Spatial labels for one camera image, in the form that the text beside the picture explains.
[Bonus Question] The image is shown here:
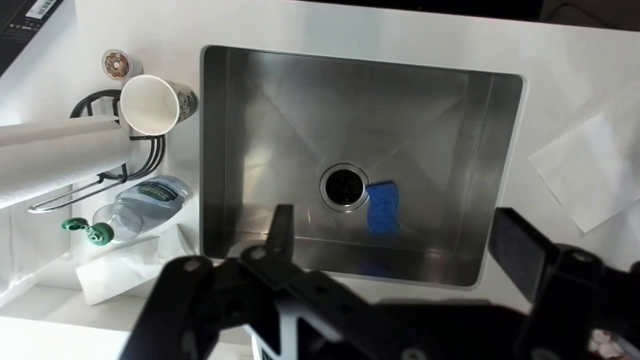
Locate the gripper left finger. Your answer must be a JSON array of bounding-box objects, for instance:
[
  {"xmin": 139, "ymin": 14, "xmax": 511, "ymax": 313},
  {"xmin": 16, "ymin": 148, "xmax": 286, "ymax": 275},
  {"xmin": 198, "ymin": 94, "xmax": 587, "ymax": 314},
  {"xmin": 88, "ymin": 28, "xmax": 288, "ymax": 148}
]
[{"xmin": 119, "ymin": 204, "xmax": 396, "ymax": 360}]

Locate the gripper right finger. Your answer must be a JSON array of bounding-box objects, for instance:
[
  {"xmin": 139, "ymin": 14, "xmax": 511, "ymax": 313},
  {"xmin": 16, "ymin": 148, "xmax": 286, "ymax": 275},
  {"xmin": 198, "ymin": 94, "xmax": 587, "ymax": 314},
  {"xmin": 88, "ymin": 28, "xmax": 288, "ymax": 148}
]
[{"xmin": 488, "ymin": 208, "xmax": 640, "ymax": 360}]

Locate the white paper towel sheet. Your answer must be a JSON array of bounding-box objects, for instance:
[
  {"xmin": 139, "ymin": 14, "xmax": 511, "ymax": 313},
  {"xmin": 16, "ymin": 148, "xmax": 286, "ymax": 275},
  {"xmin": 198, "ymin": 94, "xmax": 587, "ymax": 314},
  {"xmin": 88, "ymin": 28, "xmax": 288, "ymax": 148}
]
[{"xmin": 528, "ymin": 107, "xmax": 640, "ymax": 234}]

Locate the blue sponge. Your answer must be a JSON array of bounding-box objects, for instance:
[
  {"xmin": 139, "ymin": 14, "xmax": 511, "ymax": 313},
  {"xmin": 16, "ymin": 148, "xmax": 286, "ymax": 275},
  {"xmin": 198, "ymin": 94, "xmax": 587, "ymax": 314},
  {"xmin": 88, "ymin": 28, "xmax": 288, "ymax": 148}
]
[{"xmin": 365, "ymin": 180, "xmax": 401, "ymax": 235}]

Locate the stainless steel sink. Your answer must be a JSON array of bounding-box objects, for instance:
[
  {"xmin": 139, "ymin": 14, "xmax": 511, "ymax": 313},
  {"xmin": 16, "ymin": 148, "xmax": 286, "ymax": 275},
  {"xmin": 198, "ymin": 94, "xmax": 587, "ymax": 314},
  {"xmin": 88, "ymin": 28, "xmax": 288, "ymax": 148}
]
[{"xmin": 199, "ymin": 45, "xmax": 526, "ymax": 291}]

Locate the crumpled white paper towel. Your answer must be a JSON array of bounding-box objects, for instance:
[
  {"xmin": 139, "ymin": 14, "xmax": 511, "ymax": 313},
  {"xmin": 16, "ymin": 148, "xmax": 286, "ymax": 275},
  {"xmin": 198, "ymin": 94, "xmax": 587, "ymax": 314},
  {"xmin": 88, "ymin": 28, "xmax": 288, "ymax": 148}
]
[{"xmin": 75, "ymin": 225, "xmax": 198, "ymax": 307}]

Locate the clear soap dispenser bottle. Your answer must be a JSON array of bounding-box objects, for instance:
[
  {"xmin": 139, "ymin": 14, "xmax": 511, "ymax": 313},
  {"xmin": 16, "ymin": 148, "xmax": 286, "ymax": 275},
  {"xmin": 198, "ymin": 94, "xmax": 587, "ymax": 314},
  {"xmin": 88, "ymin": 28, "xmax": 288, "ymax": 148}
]
[{"xmin": 61, "ymin": 175, "xmax": 193, "ymax": 247}]

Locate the paper cup with pattern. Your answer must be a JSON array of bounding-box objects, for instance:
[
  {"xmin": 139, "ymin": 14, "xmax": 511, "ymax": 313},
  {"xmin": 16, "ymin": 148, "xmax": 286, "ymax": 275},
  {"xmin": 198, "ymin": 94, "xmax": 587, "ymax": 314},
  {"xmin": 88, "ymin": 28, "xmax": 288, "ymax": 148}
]
[{"xmin": 119, "ymin": 74, "xmax": 198, "ymax": 137}]

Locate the paper towel roll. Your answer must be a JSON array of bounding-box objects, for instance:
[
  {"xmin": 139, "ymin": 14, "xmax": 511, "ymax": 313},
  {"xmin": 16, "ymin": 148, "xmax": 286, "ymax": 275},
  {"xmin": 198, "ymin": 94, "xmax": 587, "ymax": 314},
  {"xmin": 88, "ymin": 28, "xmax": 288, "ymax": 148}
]
[{"xmin": 0, "ymin": 116, "xmax": 135, "ymax": 210}]

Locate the coffee pod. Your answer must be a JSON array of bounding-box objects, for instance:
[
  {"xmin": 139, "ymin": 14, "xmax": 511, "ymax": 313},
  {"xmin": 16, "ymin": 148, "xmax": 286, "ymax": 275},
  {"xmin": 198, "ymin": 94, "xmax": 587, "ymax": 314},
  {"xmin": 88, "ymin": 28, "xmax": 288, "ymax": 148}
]
[{"xmin": 101, "ymin": 49, "xmax": 143, "ymax": 81}]

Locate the black appliance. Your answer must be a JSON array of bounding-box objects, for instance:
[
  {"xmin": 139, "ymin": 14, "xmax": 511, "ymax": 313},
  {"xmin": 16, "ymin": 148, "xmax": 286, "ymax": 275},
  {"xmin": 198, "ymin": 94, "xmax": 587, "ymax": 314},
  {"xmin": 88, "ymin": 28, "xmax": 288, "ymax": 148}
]
[{"xmin": 0, "ymin": 0, "xmax": 66, "ymax": 77}]

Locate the black wire towel holder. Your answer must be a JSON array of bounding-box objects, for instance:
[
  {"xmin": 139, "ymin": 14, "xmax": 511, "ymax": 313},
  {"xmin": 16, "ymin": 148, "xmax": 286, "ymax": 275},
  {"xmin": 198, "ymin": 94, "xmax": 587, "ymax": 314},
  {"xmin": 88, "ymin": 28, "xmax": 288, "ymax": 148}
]
[{"xmin": 27, "ymin": 89, "xmax": 167, "ymax": 214}]

